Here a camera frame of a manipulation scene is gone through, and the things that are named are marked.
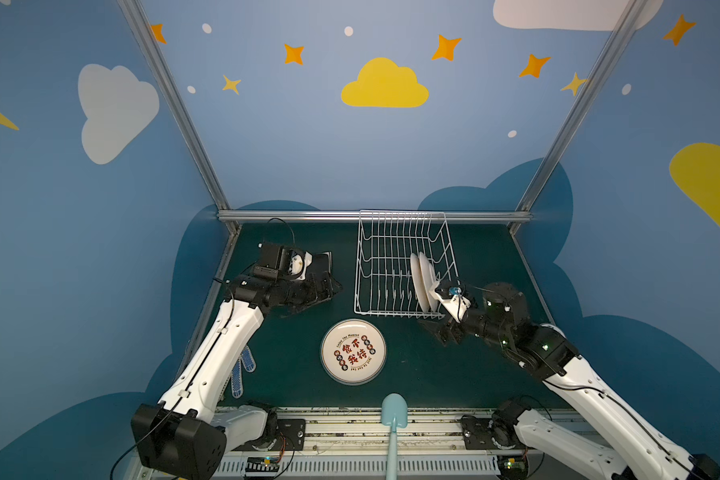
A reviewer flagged right circuit board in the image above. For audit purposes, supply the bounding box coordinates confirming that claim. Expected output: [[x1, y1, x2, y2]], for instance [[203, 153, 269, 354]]
[[497, 456, 528, 480]]

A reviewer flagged left circuit board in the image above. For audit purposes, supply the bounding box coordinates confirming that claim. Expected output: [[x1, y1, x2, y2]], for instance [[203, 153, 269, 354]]
[[245, 457, 281, 474]]

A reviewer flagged white wire dish rack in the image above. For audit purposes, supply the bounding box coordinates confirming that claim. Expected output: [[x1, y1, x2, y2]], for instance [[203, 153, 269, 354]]
[[354, 210, 458, 319]]

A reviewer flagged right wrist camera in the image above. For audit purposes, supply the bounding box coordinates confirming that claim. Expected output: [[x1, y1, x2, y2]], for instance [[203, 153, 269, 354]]
[[433, 282, 472, 323]]

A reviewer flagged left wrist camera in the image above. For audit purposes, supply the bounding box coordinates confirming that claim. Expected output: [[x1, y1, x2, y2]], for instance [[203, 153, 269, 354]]
[[253, 242, 312, 281]]

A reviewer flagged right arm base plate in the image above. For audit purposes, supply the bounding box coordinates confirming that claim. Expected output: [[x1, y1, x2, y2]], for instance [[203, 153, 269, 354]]
[[459, 415, 527, 450]]

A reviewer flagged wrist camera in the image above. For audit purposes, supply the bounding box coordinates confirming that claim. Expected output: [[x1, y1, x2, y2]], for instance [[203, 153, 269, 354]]
[[433, 282, 472, 323], [253, 242, 312, 281]]

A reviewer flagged white round plate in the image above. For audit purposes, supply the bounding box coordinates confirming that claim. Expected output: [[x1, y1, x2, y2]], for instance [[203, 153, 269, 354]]
[[321, 319, 387, 386], [409, 253, 430, 313], [418, 252, 440, 312]]

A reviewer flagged light blue toy shovel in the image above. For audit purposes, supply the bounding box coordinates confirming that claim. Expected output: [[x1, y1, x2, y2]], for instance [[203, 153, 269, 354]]
[[381, 393, 408, 480]]

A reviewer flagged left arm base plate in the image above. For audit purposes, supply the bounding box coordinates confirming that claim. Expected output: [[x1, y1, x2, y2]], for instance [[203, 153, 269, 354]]
[[236, 417, 306, 452]]

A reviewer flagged black square plate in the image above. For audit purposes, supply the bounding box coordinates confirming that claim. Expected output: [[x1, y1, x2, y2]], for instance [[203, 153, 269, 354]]
[[306, 252, 332, 281]]

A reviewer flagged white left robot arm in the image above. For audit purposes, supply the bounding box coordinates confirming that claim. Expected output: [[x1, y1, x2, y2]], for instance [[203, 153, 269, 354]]
[[131, 272, 343, 479]]

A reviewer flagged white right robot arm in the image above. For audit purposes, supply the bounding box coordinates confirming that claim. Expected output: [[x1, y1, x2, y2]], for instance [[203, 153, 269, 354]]
[[415, 281, 720, 479]]

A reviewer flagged blue dotted work glove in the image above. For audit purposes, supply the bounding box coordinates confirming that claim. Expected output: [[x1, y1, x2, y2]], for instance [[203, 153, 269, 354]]
[[230, 346, 256, 399]]

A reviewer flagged circuit board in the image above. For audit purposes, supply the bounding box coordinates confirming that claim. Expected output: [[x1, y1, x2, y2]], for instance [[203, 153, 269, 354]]
[[497, 456, 528, 480], [245, 457, 281, 474]]

